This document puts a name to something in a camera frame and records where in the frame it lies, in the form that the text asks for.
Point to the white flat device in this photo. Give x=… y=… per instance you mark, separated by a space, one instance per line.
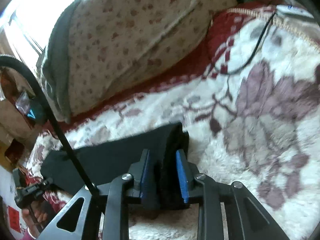
x=292 y=11

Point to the cardboard box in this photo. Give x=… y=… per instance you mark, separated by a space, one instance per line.
x=12 y=122

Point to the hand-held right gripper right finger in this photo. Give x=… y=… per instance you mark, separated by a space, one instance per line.
x=181 y=177

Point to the red paper sheet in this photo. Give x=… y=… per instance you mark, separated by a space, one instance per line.
x=13 y=218

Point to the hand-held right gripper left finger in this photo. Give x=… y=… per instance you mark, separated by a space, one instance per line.
x=145 y=177

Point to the black pants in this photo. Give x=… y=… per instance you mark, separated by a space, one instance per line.
x=107 y=155

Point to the person's left hand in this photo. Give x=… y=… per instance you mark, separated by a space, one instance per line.
x=37 y=215

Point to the bright window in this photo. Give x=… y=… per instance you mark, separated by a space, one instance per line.
x=32 y=12

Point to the teal packet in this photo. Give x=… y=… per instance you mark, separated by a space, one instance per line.
x=35 y=113

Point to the floral quilt with grey lining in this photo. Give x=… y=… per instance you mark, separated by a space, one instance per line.
x=137 y=30

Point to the white floral blanket red border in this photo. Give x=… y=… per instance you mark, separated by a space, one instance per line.
x=250 y=120

